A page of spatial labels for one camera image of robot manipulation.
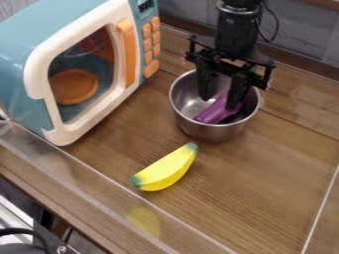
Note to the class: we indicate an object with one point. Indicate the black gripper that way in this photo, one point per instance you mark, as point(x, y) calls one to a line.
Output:
point(247, 70)

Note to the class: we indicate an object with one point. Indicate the purple toy eggplant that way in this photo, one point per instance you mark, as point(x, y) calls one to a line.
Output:
point(217, 111)

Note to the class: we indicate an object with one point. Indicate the silver metal pot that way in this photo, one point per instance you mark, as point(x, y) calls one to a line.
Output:
point(187, 105)

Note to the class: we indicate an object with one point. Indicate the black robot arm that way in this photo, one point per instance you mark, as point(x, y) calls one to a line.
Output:
point(229, 53)

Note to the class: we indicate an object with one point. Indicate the blue toy microwave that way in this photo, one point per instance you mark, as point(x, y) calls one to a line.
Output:
point(108, 37)

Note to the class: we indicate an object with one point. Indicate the orange microwave turntable plate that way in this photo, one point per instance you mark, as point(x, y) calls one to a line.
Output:
point(73, 85)

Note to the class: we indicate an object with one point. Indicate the yellow toy banana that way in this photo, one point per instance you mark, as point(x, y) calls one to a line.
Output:
point(165, 171)

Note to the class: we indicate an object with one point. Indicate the black clamp bracket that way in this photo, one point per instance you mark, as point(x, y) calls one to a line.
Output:
point(56, 244)

